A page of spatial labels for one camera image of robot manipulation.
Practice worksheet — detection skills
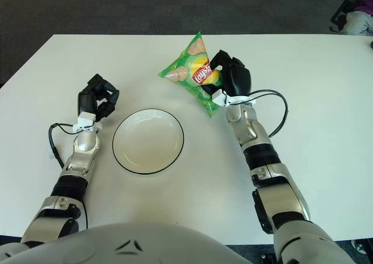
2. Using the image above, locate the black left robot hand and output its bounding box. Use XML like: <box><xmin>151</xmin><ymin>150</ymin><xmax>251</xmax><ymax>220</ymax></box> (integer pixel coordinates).
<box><xmin>77</xmin><ymin>73</ymin><xmax>120</xmax><ymax>122</ymax></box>

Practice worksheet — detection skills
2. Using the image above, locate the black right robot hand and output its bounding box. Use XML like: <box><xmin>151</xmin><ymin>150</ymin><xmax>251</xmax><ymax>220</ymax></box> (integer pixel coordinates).
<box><xmin>200</xmin><ymin>50</ymin><xmax>253</xmax><ymax>98</ymax></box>

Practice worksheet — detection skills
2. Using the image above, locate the green chips bag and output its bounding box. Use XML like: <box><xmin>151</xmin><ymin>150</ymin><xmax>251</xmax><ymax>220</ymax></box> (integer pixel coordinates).
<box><xmin>158</xmin><ymin>30</ymin><xmax>224</xmax><ymax>119</ymax></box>

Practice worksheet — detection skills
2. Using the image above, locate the white plate black rim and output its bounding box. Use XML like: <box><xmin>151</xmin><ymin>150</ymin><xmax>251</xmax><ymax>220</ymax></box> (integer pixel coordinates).
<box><xmin>112</xmin><ymin>108</ymin><xmax>185</xmax><ymax>176</ymax></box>

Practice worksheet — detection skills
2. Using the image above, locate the white left wrist connector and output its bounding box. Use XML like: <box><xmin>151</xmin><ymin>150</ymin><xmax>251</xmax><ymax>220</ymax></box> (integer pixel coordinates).
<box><xmin>73</xmin><ymin>111</ymin><xmax>97</xmax><ymax>131</ymax></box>

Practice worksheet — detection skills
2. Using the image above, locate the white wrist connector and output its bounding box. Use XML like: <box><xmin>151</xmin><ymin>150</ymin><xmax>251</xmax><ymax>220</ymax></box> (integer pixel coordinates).
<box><xmin>212</xmin><ymin>89</ymin><xmax>257</xmax><ymax>107</ymax></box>
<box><xmin>73</xmin><ymin>111</ymin><xmax>97</xmax><ymax>131</ymax></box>

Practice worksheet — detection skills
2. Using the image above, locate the white right wrist connector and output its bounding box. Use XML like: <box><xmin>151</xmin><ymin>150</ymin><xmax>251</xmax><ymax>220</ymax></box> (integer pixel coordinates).
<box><xmin>212</xmin><ymin>89</ymin><xmax>257</xmax><ymax>107</ymax></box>

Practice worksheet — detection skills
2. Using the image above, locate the black office chair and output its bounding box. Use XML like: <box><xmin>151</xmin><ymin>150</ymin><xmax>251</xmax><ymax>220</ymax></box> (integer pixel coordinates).
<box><xmin>330</xmin><ymin>0</ymin><xmax>356</xmax><ymax>33</ymax></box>

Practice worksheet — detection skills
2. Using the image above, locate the seated person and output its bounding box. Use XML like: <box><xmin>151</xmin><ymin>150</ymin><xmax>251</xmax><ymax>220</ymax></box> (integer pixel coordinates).
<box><xmin>340</xmin><ymin>0</ymin><xmax>373</xmax><ymax>37</ymax></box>

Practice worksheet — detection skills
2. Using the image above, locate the grey robot torso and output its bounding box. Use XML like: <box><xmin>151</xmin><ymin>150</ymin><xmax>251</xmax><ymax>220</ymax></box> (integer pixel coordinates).
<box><xmin>0</xmin><ymin>221</ymin><xmax>242</xmax><ymax>264</ymax></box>

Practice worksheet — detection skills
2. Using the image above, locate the grey caster wheel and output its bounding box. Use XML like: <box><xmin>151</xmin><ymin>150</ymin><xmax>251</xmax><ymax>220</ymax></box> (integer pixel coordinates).
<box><xmin>351</xmin><ymin>240</ymin><xmax>368</xmax><ymax>253</ymax></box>

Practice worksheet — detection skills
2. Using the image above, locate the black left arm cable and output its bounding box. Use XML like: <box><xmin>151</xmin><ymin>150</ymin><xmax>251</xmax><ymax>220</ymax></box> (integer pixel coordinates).
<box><xmin>48</xmin><ymin>123</ymin><xmax>76</xmax><ymax>168</ymax></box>

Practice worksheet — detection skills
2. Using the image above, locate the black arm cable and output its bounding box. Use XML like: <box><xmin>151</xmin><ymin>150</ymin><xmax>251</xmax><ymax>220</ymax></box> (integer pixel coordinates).
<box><xmin>48</xmin><ymin>123</ymin><xmax>76</xmax><ymax>168</ymax></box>
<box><xmin>247</xmin><ymin>89</ymin><xmax>289</xmax><ymax>138</ymax></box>

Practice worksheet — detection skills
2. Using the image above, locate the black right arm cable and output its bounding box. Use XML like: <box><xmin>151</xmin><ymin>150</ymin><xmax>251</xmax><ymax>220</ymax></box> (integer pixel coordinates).
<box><xmin>247</xmin><ymin>89</ymin><xmax>289</xmax><ymax>138</ymax></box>

